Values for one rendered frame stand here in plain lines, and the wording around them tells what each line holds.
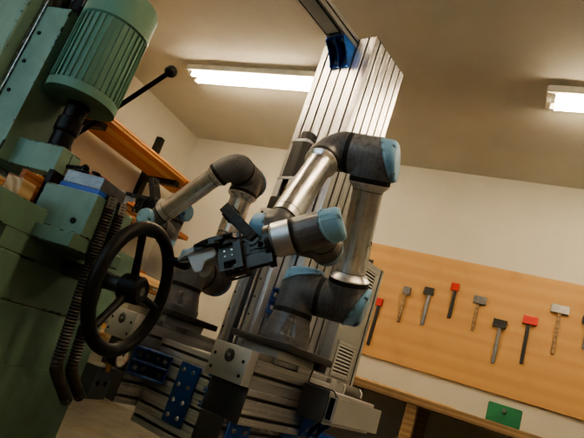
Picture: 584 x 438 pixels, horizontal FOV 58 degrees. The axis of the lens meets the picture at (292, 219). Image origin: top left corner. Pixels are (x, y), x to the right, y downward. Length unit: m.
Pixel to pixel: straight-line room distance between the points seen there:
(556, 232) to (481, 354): 1.08
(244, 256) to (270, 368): 0.43
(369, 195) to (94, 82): 0.75
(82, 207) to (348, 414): 0.91
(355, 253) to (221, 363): 0.46
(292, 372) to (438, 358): 2.73
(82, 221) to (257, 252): 0.35
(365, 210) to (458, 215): 3.03
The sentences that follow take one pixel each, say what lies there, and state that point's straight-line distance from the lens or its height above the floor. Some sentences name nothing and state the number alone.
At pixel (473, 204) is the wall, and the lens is 4.48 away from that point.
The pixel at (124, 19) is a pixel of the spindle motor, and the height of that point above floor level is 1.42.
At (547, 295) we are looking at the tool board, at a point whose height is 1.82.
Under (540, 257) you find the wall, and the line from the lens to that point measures 4.33.
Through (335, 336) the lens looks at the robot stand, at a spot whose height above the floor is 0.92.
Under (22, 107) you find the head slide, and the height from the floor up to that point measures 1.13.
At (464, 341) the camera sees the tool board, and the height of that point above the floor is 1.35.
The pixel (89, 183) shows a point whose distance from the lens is 1.16.
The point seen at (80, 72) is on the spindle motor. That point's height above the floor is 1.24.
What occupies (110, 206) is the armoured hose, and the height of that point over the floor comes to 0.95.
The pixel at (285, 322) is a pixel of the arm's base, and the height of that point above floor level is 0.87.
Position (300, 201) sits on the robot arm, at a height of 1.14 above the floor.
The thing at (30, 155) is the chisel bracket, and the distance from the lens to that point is 1.39.
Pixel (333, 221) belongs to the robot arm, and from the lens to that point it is 1.06.
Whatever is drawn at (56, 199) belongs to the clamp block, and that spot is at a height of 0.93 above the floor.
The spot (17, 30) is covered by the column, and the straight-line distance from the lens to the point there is 1.54.
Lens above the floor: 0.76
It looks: 15 degrees up
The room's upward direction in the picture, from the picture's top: 19 degrees clockwise
